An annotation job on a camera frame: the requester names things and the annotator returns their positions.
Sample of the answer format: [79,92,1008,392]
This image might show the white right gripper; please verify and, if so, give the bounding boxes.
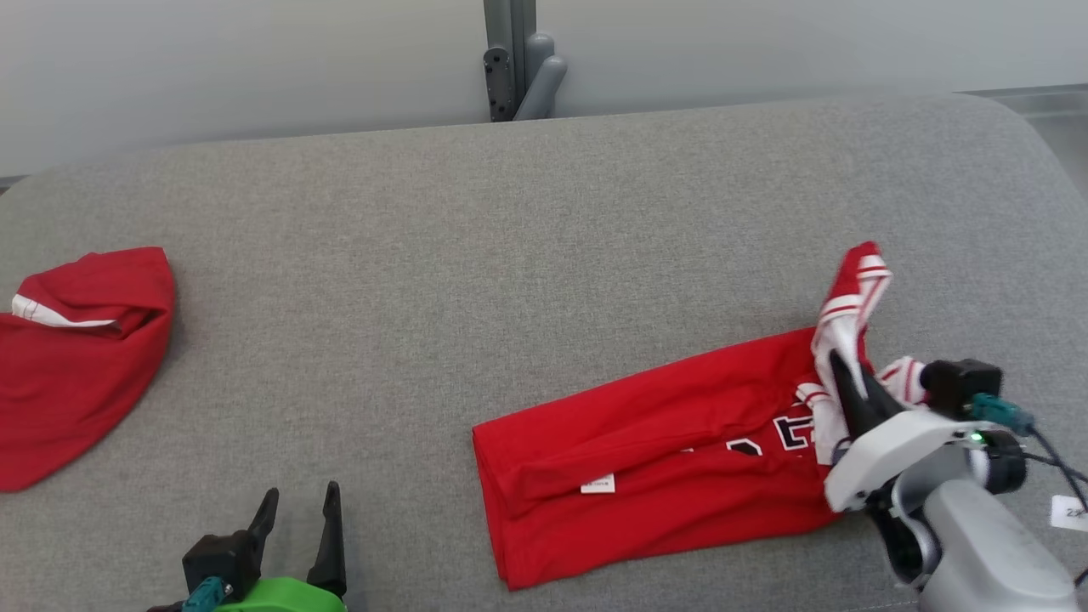
[823,353,978,513]

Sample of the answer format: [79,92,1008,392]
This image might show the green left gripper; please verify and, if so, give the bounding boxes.
[212,481,348,612]

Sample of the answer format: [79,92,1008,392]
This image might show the red basketball jersey shirt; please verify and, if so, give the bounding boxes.
[472,241,927,591]

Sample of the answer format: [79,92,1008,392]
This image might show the red shorts with white stripes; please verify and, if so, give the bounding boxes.
[0,246,177,492]

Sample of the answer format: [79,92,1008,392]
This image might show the grey fabric sofa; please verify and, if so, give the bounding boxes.
[0,93,1088,612]

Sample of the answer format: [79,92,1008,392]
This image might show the dark grey hinge plate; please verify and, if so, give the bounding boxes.
[483,47,515,122]

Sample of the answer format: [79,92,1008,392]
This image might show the left cable with teal plug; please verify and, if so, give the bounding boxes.
[181,576,232,612]

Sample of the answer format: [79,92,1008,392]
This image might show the cable with teal plug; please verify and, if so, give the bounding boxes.
[969,393,1088,511]
[181,576,232,612]

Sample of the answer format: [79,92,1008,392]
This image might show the right cable with teal plug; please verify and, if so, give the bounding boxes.
[969,393,1088,511]

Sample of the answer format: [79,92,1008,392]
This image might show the white paper cable tag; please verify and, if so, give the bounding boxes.
[1050,495,1088,533]

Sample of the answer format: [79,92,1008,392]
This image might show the grey rounded handle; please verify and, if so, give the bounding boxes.
[513,32,569,122]

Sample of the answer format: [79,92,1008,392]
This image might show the grey metal wall post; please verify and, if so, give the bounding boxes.
[483,0,538,122]

